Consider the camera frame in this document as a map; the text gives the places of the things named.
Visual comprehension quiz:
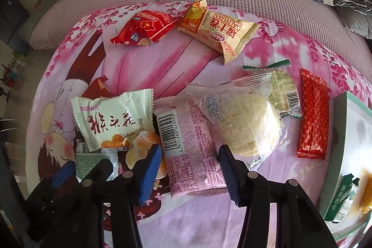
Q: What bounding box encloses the yellow bread packet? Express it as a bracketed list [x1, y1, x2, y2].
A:
[176, 0, 260, 65]

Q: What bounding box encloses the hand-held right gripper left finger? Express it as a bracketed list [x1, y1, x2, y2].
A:
[52, 146, 162, 248]

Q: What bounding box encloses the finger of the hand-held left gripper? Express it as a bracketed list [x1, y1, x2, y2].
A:
[81, 159, 114, 187]
[26, 160, 76, 225]

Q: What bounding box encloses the clear bread packet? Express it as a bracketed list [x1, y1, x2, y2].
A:
[185, 72, 291, 171]

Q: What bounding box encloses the green edged cracker packet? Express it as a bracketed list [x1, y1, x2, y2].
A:
[242, 60, 303, 121]

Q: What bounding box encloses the pale green box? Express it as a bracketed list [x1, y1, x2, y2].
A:
[318, 91, 372, 243]

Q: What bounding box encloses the green and white packet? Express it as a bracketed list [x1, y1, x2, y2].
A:
[324, 174, 361, 224]

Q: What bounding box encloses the pink barcode packet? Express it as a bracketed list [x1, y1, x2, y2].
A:
[153, 97, 236, 198]

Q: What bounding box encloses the red flower print packet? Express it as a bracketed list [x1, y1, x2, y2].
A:
[110, 10, 178, 46]

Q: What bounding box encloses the colourful floor clutter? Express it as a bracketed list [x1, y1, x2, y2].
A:
[0, 53, 30, 89]

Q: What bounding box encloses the yellow pastry packet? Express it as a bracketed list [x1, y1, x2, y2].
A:
[350, 168, 372, 219]

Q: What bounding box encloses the silver and green packet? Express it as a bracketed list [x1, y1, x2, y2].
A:
[75, 142, 120, 182]

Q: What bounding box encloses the grey pillow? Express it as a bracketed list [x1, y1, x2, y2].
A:
[334, 4, 372, 39]

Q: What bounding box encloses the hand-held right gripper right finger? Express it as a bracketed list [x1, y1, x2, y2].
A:
[217, 144, 339, 248]

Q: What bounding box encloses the white packet with orange print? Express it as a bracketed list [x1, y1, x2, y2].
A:
[70, 89, 156, 153]

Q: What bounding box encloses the pink printed blanket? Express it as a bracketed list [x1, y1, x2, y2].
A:
[25, 0, 367, 248]

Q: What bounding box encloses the red patterned wafer packet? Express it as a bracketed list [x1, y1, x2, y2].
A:
[296, 68, 329, 161]

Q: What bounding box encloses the dark storage cabinet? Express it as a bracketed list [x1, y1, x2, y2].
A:
[0, 0, 30, 42]

